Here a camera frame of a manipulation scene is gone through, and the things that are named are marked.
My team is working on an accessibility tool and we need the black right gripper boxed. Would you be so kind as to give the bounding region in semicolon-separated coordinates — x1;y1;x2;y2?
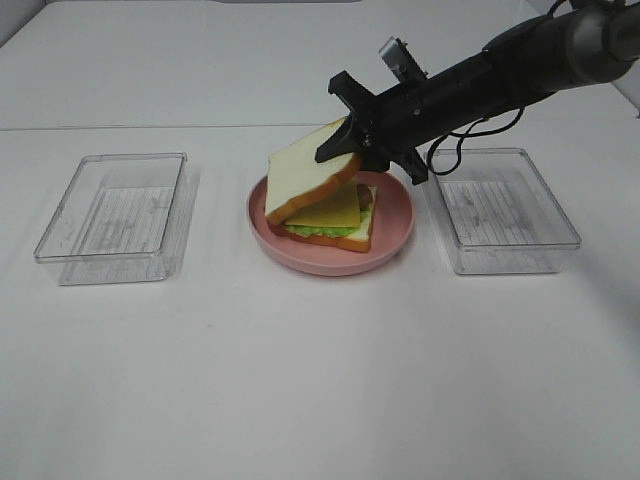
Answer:
314;71;429;185

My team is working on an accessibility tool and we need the brown bacon strip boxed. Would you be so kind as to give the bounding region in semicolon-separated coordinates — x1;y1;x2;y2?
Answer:
356;183;373;211

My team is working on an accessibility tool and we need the bread slice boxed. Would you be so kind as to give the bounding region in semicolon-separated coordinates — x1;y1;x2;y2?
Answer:
264;117;362;225
268;185;378;253

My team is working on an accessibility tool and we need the yellow cheese slice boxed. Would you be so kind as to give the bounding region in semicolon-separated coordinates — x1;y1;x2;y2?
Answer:
284;181;360;227

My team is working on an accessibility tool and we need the green lettuce leaf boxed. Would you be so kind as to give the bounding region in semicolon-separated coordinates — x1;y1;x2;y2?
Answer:
284;209;373;240

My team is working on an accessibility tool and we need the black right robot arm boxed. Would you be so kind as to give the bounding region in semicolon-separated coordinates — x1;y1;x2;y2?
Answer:
315;1;639;184

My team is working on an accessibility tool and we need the pink round plate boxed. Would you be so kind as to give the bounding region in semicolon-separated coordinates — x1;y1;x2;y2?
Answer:
246;172;415;277

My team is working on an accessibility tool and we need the right clear plastic tray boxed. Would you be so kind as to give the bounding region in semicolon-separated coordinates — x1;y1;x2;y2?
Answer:
423;148;581;275

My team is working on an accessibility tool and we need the clear plastic tray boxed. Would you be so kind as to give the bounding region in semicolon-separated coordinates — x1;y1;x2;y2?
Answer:
34;153;197;286
423;148;581;275

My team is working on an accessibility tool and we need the left clear plastic tray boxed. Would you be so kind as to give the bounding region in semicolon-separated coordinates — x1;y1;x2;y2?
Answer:
34;153;197;286

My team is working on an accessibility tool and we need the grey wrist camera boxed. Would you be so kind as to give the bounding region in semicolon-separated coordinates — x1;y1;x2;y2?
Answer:
378;37;428;83

